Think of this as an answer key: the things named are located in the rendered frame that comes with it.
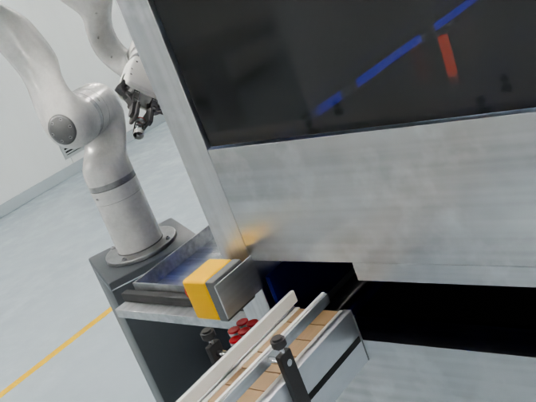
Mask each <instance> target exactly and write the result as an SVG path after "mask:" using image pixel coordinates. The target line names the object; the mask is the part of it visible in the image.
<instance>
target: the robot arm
mask: <svg viewBox="0 0 536 402"><path fill-rule="evenodd" d="M60 1H62V2H63V3H64V4H66V5H67V6H69V7H70V8H71V9H73V10H74V11H76V12H77V13H78V14H79V15H80V16H81V18H82V20H83V22H84V24H85V30H86V33H87V36H88V39H89V43H90V45H91V46H92V48H93V51H94V52H95V54H96V55H97V56H98V57H99V59H100V60H101V61H102V62H103V63H104V64H105V65H107V66H108V67H109V68H110V69H111V70H112V71H113V72H114V73H116V74H117V75H119V76H120V77H121V79H120V83H119V84H118V86H117V87H116V88H115V92H117V95H118V96H117V95H116V94H115V92H114V91H113V90H112V89H111V88H109V87H108V86H107V85H104V84H101V83H96V82H93V83H88V84H86V85H82V86H81V87H79V88H78V89H75V90H74V91H71V90H70V89H69V87H68V85H67V84H66V83H65V80H64V78H63V76H62V74H61V69H60V65H59V61H58V59H57V56H56V54H55V52H54V51H53V49H52V47H51V46H50V45H49V43H48V42H47V41H46V40H45V38H44V37H43V36H42V35H41V33H40V32H39V31H38V30H37V28H36V27H35V26H34V25H33V24H32V22H31V21H30V20H29V19H27V18H26V17H25V16H23V15H22V14H20V13H19V12H17V11H15V10H12V9H11V8H9V7H8V6H5V5H3V4H1V3H0V53H1V54H2V55H3V57H4V58H5V59H6V60H7V61H8V62H9V63H10V64H11V65H12V66H13V67H14V69H15V70H16V71H17V72H18V74H19V75H20V77H21V78H22V80H23V81H24V83H25V85H26V88H27V90H28V92H29V95H30V98H31V100H32V103H33V106H34V109H35V112H36V113H37V117H38V119H39V121H40V123H41V126H42V127H43V129H44V130H45V132H46V134H47V135H48V137H49V138H50V139H51V140H52V141H53V142H54V143H56V144H57V145H59V146H61V147H63V148H68V149H76V148H82V147H84V146H85V153H84V160H83V168H82V171H83V176H84V179H85V182H86V184H87V187H88V189H89V191H90V193H91V195H92V197H93V200H94V202H95V204H96V205H97V209H98V211H99V212H100V215H101V217H102V219H103V221H104V224H105V226H106V228H107V230H108V232H109V234H110V236H111V239H112V241H113V243H114V245H115V246H112V247H111V250H110V251H109V252H108V253H107V255H106V257H105V260H106V262H107V263H108V265H110V266H115V267H118V266H128V265H131V264H134V263H137V262H141V261H143V260H145V259H147V258H150V257H152V256H153V255H155V254H158V253H159V252H160V251H162V250H164V249H165V248H166V247H168V246H169V245H170V244H171V243H172V242H173V241H174V240H175V238H176V235H177V233H176V230H175V228H174V227H170V226H162V227H159V225H158V223H157V221H156V218H155V216H154V214H153V212H152V209H151V207H150V205H149V203H148V200H147V198H146V196H145V194H144V191H143V188H142V187H141V185H140V181H139V180H138V178H137V175H136V173H135V171H134V168H133V166H132V163H131V161H130V159H129V158H128V152H127V139H126V121H125V115H124V109H123V106H122V104H121V102H120V99H121V100H123V101H125V102H126V103H127V105H128V106H127V107H128V109H129V111H128V117H130V119H129V124H133V123H134V122H135V121H136V119H137V117H138V116H139V113H140V108H141V109H143V110H145V111H146V113H145V114H144V116H143V118H144V119H145V129H146V128H147V126H151V125H152V122H153V118H154V116H156V115H159V114H161V115H163V113H162V110H161V108H160V105H159V103H158V100H157V99H156V95H155V93H154V91H153V89H152V86H151V83H150V81H149V79H148V76H147V74H146V72H145V69H144V67H143V64H142V62H141V60H140V56H139V54H138V53H137V50H136V47H135V45H134V42H133V40H132V42H131V45H130V46H129V48H128V49H127V48H126V47H125V46H124V45H123V44H122V43H121V42H120V40H119V39H118V37H117V36H116V33H115V31H114V29H113V26H112V0H60ZM118 97H119V98H120V99H119V98H118Z"/></svg>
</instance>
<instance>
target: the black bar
mask: <svg viewBox="0 0 536 402"><path fill-rule="evenodd" d="M121 295H122V297H123V299H124V301H125V302H140V303H149V304H159V305H177V306H187V307H193V306H192V304H191V301H190V299H189V298H188V296H187V295H186V294H184V293H172V292H159V291H147V290H125V291H124V292H123V293H122V294H121Z"/></svg>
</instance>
